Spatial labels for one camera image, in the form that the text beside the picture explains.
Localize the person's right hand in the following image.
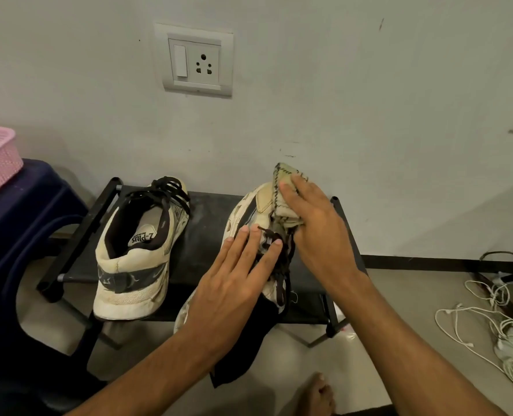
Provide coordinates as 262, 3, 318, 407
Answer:
278, 173, 368, 300

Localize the person's left hand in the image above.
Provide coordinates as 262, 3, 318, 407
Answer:
182, 226, 284, 356

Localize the beige stitched cleaning cloth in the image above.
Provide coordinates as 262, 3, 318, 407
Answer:
270, 163, 311, 233

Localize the white sneaker with laces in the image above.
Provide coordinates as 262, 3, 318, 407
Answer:
174, 182, 304, 335
93, 176, 191, 322

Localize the person's right forearm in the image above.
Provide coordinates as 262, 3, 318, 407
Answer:
326, 273, 509, 416

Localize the person's left forearm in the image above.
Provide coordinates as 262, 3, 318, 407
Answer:
66, 329, 257, 416

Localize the black metal shoe rack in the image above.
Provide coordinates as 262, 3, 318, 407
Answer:
37, 177, 368, 374

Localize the black cloth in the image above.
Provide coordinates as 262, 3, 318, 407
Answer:
210, 294, 279, 389

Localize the white sneaker with tied laces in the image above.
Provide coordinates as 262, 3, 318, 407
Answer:
93, 176, 191, 322

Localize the person's bare foot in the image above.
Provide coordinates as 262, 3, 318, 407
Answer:
293, 372, 337, 416

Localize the dark blue plastic stool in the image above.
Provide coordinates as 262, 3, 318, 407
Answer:
0, 159, 93, 416

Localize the white wall switch socket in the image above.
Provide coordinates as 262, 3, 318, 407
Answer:
154, 23, 234, 98

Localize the black cable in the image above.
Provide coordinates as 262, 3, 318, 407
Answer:
479, 250, 513, 291

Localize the tangled white cable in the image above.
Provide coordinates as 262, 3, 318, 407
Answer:
434, 279, 513, 401

